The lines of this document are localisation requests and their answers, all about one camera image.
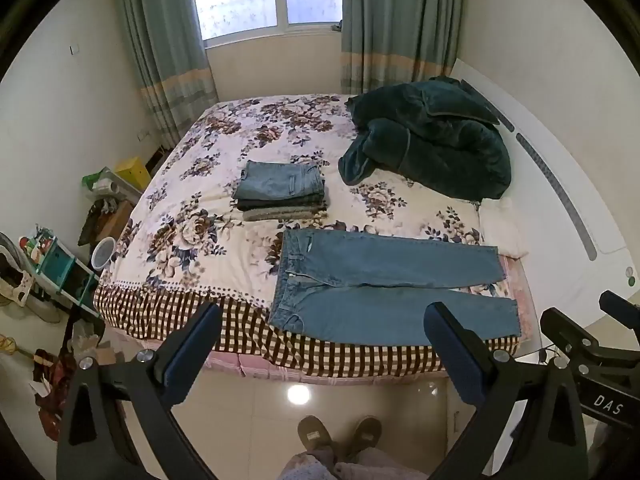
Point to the green plastic bag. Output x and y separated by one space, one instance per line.
97 179

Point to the folded grey-blue jeans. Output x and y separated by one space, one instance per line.
280 180

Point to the folded beige pants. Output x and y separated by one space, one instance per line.
280 214

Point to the light blue jeans pants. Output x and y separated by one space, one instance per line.
380 290

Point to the white headboard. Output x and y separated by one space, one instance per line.
565 150

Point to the folded dark pants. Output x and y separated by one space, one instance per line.
280 203

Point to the grey-green curtain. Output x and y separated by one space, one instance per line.
395 20
155 50

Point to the floor clutter pile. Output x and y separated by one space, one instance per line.
55 375

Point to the teal shelf rack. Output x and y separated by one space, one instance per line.
60 265

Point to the white bucket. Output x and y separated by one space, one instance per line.
103 254

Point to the olive slipper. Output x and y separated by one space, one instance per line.
314 435
365 435

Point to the bed with floral sheet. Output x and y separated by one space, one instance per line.
200 200

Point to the wooden nightstand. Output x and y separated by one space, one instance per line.
112 220

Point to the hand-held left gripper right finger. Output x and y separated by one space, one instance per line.
452 355

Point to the person's left leg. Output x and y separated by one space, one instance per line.
305 467

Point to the white pillow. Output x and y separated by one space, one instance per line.
502 230

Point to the yellow box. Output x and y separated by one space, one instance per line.
134 171

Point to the dark green blanket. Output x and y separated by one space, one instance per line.
440 145

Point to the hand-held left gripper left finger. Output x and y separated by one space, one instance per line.
192 350

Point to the white baby seat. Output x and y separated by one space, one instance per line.
22 290

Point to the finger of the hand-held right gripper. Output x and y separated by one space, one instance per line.
620 305
567 330

